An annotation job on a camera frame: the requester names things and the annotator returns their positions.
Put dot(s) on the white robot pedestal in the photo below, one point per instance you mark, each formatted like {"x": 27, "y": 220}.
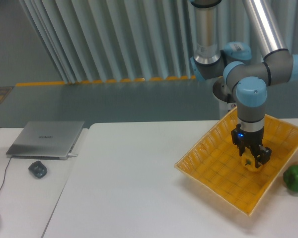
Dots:
{"x": 225, "y": 107}

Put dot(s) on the yellow bell pepper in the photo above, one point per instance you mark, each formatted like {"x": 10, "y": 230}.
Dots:
{"x": 248, "y": 161}

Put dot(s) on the white pleated curtain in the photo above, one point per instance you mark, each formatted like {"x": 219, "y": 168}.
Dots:
{"x": 132, "y": 40}

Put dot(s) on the silver closed laptop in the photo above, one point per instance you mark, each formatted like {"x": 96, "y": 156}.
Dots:
{"x": 46, "y": 139}

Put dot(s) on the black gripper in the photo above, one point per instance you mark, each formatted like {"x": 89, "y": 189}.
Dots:
{"x": 252, "y": 140}

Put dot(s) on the yellow woven basket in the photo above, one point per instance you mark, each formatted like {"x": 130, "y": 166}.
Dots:
{"x": 215, "y": 163}

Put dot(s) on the green bell pepper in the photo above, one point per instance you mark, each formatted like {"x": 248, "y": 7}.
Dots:
{"x": 290, "y": 177}

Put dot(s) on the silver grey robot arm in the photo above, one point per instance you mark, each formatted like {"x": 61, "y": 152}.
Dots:
{"x": 243, "y": 83}

